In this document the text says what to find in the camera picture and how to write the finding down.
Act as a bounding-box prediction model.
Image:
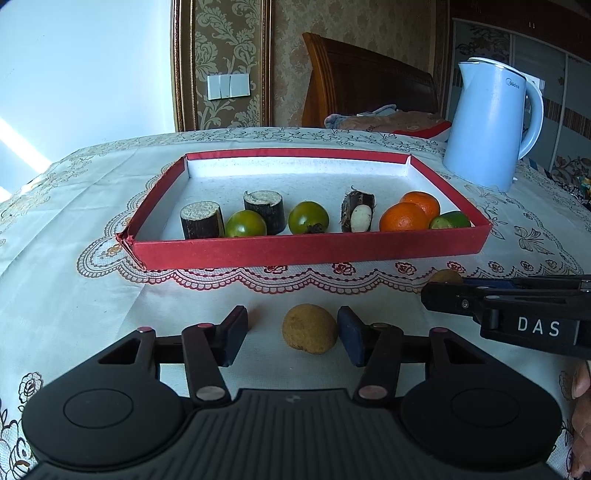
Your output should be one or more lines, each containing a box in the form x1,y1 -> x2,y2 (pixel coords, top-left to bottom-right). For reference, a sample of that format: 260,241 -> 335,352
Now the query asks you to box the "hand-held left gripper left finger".
97,306 -> 249,408

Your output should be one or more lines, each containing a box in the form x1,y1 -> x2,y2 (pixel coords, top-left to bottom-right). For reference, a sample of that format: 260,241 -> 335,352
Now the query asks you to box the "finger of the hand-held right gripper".
421,281 -> 591,319
462,274 -> 591,291

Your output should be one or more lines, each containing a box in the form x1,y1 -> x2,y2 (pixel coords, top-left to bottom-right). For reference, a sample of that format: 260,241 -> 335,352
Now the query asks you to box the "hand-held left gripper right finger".
337,307 -> 490,407

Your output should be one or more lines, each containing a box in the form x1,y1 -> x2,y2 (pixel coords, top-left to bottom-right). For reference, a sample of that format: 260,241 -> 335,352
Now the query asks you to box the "green cucumber piece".
428,211 -> 472,230

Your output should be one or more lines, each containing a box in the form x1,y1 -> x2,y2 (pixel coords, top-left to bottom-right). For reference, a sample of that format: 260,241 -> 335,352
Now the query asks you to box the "orange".
379,202 -> 430,233
399,191 -> 441,222

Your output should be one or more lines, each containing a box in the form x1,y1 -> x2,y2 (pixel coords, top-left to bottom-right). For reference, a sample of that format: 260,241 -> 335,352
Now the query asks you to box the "shallow red cardboard box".
115,148 -> 492,271

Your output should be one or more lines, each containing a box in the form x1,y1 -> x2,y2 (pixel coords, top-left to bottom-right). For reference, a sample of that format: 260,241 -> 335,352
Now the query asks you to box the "green tomato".
225,210 -> 267,238
288,200 -> 330,234

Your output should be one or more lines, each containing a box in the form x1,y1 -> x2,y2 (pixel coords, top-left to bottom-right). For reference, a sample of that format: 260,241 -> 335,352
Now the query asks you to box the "dark sugarcane piece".
180,202 -> 225,240
243,190 -> 286,236

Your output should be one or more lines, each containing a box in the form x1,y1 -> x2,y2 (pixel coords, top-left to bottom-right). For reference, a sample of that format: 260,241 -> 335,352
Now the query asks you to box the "purple eggplant piece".
341,188 -> 376,233

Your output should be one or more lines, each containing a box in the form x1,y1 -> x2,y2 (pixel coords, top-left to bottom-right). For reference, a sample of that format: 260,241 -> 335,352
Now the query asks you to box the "person's right hand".
570,357 -> 591,480

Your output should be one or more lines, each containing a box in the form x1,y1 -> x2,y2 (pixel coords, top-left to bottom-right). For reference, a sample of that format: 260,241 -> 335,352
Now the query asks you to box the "patterned colourful bedding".
524,154 -> 591,208

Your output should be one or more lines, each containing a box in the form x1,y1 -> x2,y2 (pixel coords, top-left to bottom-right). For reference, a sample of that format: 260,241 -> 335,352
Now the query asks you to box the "white electric kettle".
442,58 -> 544,192

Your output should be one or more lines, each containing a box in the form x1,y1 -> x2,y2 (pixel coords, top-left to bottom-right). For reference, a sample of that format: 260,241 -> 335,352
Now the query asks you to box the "red cloth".
392,121 -> 452,141

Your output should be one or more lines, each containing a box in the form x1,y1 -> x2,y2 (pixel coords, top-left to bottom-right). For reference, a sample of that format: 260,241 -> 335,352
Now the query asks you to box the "pink blanket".
324,105 -> 444,134

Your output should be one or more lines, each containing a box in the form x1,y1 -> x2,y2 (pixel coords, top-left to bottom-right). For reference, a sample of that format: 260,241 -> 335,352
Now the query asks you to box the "wooden bed headboard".
301,32 -> 439,129

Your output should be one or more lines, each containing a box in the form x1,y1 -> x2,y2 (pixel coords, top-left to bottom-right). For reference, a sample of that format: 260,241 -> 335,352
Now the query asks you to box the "white wall switch panel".
206,71 -> 251,101

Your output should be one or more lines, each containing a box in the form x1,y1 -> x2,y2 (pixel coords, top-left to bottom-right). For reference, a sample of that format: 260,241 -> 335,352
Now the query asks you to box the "wooden wall panel frame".
171,0 -> 274,132

